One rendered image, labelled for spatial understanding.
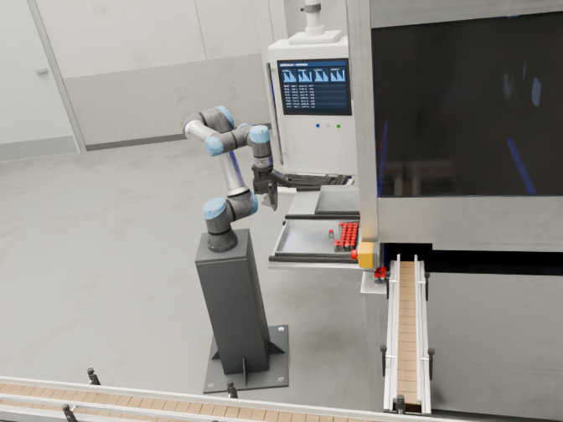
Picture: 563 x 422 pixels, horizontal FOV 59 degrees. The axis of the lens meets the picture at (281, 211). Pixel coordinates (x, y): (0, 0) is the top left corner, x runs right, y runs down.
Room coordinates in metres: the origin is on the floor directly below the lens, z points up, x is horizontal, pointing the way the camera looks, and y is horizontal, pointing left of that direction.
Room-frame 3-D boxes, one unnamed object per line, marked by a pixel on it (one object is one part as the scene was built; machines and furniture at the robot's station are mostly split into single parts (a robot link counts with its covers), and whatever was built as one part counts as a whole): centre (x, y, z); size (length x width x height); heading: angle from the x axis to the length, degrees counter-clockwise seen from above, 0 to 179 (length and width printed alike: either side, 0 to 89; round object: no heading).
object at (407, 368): (1.21, -0.35, 0.92); 0.69 x 0.15 x 0.16; 164
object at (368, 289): (1.50, -0.33, 0.87); 0.14 x 0.13 x 0.02; 74
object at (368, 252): (1.52, -0.30, 0.99); 0.08 x 0.07 x 0.07; 74
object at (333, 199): (2.12, -0.35, 0.90); 0.34 x 0.26 x 0.04; 74
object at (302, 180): (2.55, -0.20, 0.82); 0.40 x 0.14 x 0.02; 64
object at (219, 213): (2.08, 0.30, 0.96); 0.13 x 0.12 x 0.14; 115
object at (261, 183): (1.81, 0.05, 1.24); 0.09 x 0.08 x 0.12; 74
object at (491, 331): (2.43, -1.06, 0.44); 2.06 x 1.00 x 0.88; 164
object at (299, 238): (1.83, -0.14, 0.90); 0.34 x 0.26 x 0.04; 73
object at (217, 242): (2.08, 0.31, 0.84); 0.15 x 0.15 x 0.10
